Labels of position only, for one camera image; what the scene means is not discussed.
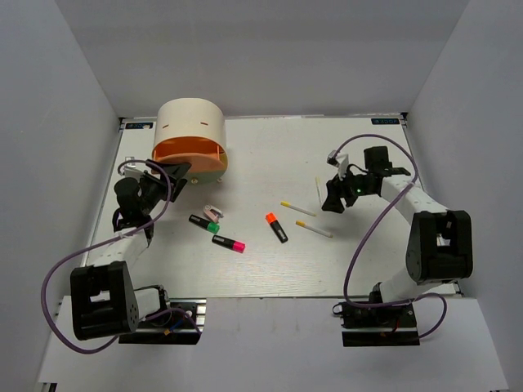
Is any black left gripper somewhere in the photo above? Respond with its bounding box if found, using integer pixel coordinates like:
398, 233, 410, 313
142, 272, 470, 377
141, 159, 192, 216

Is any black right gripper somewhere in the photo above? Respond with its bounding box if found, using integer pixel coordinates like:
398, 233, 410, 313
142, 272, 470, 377
322, 165, 375, 213

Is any cream round drawer organizer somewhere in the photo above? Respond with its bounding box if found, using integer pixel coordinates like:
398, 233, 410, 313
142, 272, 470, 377
151, 98, 228, 185

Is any dark yellow cap white marker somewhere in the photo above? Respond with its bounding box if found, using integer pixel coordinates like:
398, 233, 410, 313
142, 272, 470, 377
295, 220, 333, 238

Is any bright yellow cap white marker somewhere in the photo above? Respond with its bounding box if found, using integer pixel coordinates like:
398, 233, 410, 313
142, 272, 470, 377
280, 201, 316, 216

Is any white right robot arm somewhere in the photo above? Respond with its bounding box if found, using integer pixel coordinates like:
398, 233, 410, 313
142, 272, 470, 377
322, 146, 473, 326

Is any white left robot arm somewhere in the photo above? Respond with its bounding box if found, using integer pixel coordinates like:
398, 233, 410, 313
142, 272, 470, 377
70, 160, 191, 341

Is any pale yellow cap white marker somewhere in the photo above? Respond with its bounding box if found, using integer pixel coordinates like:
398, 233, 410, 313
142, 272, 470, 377
315, 176, 324, 210

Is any pink correction tape dispenser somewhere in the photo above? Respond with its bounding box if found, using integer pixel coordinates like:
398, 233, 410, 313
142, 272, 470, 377
203, 204, 224, 223

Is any green cap black highlighter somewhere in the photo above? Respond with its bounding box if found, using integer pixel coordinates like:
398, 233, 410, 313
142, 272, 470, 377
188, 214, 220, 234

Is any orange cap black highlighter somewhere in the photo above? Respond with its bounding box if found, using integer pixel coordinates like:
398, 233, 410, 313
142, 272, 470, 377
266, 212, 288, 243

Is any pink cap black highlighter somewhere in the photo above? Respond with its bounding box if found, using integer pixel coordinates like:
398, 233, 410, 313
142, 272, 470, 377
212, 235, 245, 253

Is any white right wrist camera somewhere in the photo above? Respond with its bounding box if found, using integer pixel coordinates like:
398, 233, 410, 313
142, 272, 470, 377
327, 150, 350, 180

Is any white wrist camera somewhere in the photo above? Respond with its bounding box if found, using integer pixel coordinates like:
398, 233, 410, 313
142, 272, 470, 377
117, 157, 143, 180
327, 150, 350, 180

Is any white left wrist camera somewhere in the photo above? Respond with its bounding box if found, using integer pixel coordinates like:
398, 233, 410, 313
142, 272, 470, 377
117, 157, 143, 180

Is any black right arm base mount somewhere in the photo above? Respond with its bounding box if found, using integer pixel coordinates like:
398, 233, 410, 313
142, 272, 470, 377
333, 302, 420, 347

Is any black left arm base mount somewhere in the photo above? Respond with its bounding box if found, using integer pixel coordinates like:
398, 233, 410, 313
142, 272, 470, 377
118, 299, 207, 345

